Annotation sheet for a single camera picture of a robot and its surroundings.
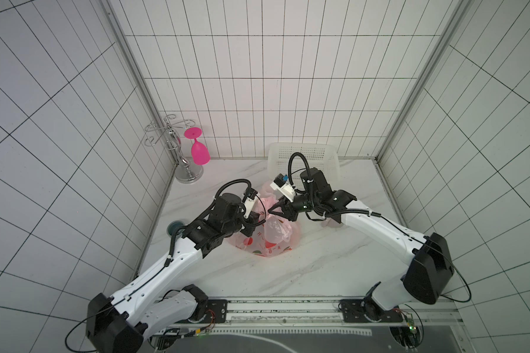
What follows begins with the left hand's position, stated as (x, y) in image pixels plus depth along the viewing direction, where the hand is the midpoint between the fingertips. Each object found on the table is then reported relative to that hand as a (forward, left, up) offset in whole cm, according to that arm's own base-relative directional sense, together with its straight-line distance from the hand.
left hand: (253, 219), depth 76 cm
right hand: (+5, -6, +4) cm, 9 cm away
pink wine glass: (+35, +27, -1) cm, 45 cm away
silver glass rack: (+36, +38, -16) cm, 54 cm away
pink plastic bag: (-5, -7, -2) cm, 9 cm away
